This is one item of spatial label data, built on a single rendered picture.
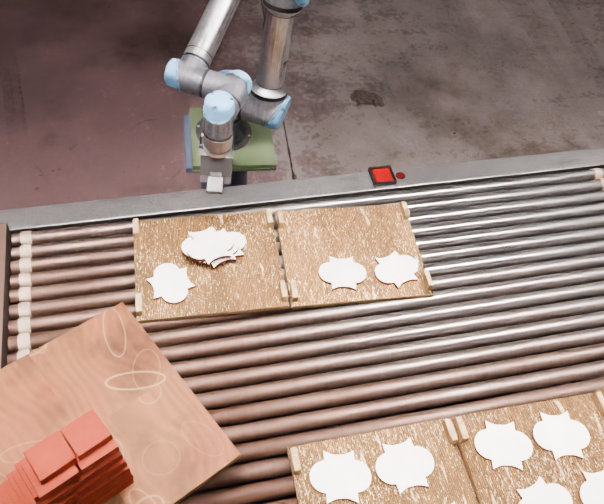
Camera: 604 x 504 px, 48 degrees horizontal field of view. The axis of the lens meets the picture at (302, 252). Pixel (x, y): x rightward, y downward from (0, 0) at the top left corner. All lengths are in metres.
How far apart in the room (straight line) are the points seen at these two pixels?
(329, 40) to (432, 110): 0.84
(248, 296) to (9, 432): 0.69
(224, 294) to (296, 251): 0.26
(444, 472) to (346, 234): 0.75
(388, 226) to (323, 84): 2.10
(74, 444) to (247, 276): 0.78
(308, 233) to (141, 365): 0.67
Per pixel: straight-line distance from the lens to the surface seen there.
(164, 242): 2.01
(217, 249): 1.93
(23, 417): 1.66
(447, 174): 2.35
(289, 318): 1.88
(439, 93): 4.21
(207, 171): 1.85
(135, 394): 1.64
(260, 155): 2.31
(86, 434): 1.36
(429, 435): 1.76
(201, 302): 1.88
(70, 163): 3.63
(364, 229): 2.08
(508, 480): 1.78
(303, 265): 1.96
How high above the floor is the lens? 2.49
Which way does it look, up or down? 51 degrees down
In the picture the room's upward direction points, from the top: 8 degrees clockwise
